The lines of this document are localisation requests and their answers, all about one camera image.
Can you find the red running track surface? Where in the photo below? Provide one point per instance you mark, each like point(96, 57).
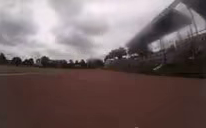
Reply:
point(91, 103)

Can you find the row of trees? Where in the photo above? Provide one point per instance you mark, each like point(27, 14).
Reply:
point(41, 61)

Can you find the dark leafy tree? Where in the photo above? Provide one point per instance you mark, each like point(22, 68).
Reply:
point(116, 53)

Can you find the grandstand building with roof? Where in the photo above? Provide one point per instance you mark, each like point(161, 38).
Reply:
point(177, 43)

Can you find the grass field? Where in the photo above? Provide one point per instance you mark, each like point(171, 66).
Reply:
point(21, 69)

